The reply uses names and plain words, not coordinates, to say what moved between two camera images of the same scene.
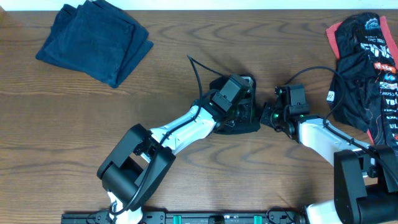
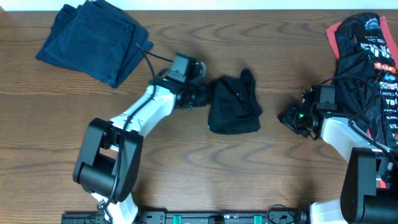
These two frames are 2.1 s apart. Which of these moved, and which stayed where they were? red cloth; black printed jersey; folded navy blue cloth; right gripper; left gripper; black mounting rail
Moved: right gripper; left gripper
Stayed: black printed jersey; red cloth; folded navy blue cloth; black mounting rail
